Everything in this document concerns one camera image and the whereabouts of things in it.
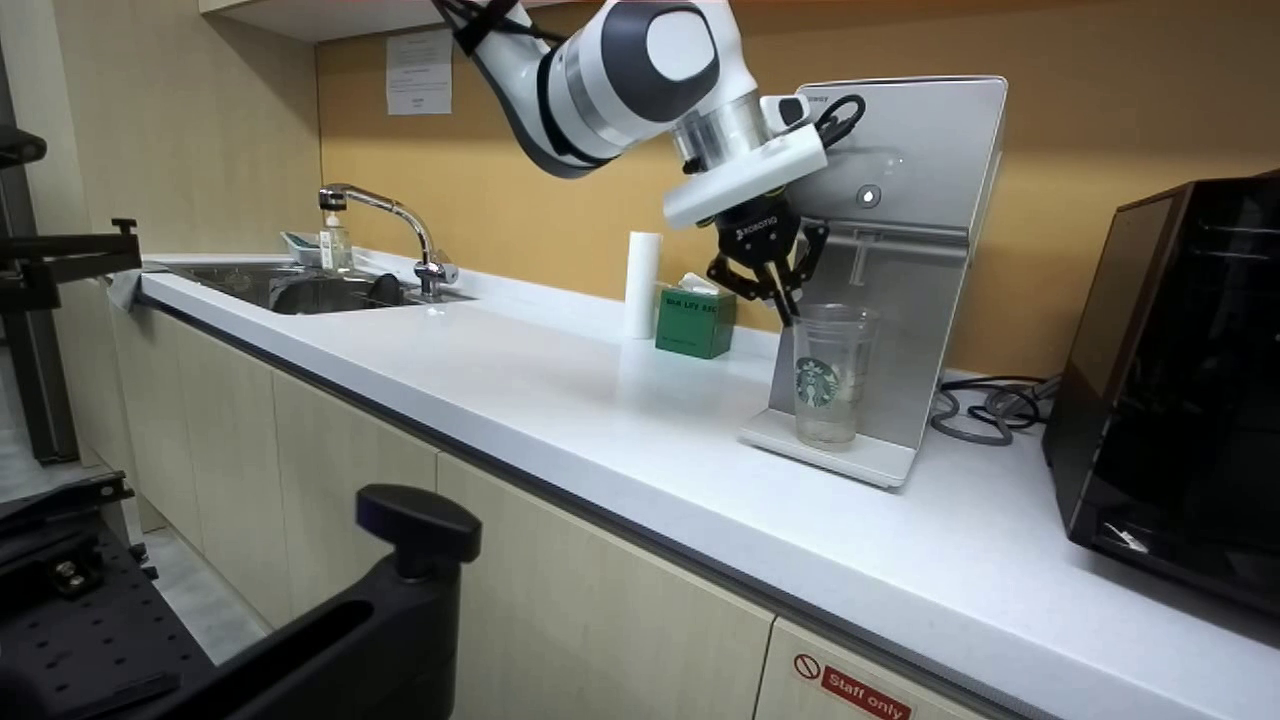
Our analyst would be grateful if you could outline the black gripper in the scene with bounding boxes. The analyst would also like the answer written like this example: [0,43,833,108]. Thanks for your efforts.
[703,189,835,330]

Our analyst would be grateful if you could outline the clear plastic cup green logo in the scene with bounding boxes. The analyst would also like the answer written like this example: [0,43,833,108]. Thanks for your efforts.
[787,298,872,452]

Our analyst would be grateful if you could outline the white coffee machine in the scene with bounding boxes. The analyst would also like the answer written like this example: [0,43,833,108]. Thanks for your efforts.
[739,70,1011,497]

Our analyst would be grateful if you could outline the black coffee machine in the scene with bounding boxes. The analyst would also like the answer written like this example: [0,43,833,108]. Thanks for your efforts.
[1040,169,1280,621]

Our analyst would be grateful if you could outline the green tissue box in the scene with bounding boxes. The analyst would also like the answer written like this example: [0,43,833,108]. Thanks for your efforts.
[652,272,739,363]

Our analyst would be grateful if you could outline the white paper roll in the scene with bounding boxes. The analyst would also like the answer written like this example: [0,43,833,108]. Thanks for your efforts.
[623,227,668,343]

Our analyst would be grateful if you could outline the chrome faucet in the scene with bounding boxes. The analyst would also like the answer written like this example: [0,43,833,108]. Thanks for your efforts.
[316,178,459,297]

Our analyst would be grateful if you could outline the beige cabinet door with sticker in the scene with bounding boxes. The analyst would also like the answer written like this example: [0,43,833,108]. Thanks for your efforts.
[753,612,1031,720]

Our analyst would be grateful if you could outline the white paper notice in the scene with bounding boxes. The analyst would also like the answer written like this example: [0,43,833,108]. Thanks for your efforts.
[383,29,457,119]

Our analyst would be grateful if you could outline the red warning sticker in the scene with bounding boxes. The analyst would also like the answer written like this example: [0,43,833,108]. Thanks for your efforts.
[787,649,914,720]

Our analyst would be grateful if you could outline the small clear bottle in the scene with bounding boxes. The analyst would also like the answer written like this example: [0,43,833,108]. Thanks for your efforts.
[316,204,357,276]

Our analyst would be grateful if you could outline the steel sink basin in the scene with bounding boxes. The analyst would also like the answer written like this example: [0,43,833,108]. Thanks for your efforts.
[157,256,470,319]

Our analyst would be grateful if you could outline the beige upper cabinet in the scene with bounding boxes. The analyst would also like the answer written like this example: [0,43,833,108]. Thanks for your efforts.
[194,0,465,49]

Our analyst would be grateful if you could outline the black perforated platform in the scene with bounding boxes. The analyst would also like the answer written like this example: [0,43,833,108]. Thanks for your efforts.
[0,462,224,720]

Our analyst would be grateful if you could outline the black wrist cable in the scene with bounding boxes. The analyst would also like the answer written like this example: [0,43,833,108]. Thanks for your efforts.
[801,92,872,153]

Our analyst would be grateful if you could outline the black coiled cables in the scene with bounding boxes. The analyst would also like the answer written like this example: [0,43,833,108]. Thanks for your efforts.
[929,371,1055,447]

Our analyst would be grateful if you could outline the black camera stand with clamp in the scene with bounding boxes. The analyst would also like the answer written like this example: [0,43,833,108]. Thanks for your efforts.
[0,52,144,472]

